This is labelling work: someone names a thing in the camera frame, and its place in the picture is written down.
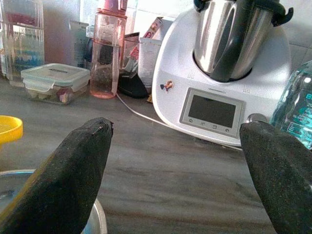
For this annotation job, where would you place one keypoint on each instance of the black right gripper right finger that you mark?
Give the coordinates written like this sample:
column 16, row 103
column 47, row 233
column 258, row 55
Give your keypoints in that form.
column 285, row 180

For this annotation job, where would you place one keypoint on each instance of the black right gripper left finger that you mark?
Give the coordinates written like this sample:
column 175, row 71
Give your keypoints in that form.
column 61, row 175

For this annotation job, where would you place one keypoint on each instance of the steel bowl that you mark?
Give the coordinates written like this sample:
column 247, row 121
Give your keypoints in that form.
column 100, row 219

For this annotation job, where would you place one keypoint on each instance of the yellow plastic bowl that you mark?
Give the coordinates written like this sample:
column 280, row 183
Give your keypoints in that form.
column 9, row 129

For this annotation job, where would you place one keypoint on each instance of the clear blue-labelled water bottle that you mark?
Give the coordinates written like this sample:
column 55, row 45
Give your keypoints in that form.
column 297, row 107

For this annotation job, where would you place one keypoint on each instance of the clear lidded food container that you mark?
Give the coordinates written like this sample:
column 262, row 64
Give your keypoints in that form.
column 53, row 75

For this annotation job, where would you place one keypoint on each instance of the black rounded pouch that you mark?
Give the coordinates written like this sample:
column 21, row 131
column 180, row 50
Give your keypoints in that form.
column 131, row 85

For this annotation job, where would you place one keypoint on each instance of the pink clear water bottle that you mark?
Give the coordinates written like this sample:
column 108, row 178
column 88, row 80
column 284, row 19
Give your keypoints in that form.
column 104, row 61

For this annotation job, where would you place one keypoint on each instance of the tall clear plastic container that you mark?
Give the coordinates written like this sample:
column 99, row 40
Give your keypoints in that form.
column 22, row 48

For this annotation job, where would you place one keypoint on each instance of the white printed packet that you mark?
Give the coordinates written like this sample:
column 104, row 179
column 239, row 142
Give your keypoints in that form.
column 79, row 44

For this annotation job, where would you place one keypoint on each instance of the white kitchen machine steel jug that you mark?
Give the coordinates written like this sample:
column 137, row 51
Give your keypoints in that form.
column 175, row 80

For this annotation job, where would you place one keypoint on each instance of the printed cardboard carton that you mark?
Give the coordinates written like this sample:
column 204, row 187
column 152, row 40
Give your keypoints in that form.
column 153, row 29

